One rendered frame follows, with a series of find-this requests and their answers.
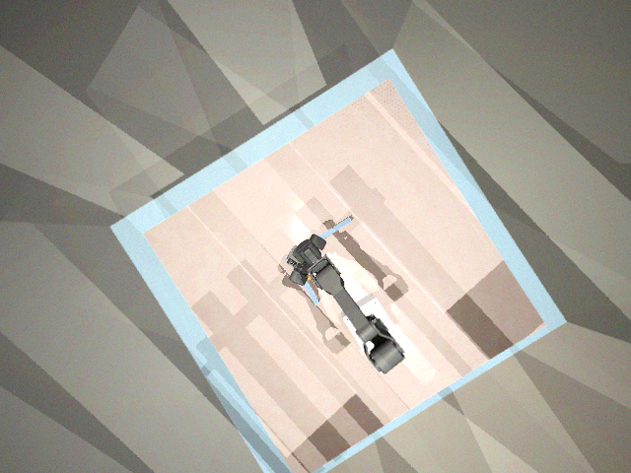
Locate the clear low corner wall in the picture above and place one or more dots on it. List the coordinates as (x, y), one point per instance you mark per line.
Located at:
(326, 234)

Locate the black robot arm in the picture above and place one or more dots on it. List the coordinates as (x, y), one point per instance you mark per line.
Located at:
(386, 353)

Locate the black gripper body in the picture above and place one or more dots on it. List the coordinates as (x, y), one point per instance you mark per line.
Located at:
(300, 276)

